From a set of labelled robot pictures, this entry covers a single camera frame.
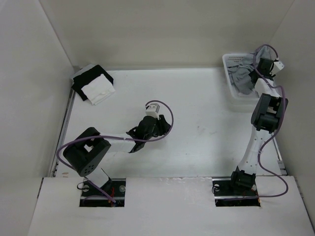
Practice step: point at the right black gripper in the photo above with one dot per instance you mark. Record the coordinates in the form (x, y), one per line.
(271, 75)

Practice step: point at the folded white tank top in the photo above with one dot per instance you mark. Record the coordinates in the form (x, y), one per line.
(98, 89)

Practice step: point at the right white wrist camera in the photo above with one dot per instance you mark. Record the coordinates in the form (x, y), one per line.
(277, 67)

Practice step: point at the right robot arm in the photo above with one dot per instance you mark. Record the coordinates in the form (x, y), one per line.
(266, 120)

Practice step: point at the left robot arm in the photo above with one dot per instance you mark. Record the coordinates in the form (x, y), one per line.
(85, 156)

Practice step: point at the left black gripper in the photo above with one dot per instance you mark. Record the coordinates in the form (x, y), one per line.
(163, 126)

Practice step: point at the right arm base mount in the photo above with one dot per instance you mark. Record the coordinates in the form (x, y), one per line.
(228, 196)

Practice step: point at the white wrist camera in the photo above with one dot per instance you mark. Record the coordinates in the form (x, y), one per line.
(277, 67)
(152, 110)

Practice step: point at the folded black tank top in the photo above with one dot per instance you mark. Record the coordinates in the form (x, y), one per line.
(87, 75)

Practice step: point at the white plastic basket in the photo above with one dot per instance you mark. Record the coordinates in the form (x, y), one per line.
(238, 101)

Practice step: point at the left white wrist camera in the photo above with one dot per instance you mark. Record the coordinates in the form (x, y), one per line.
(152, 110)

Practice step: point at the grey tank top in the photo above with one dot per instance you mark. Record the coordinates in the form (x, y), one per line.
(239, 71)

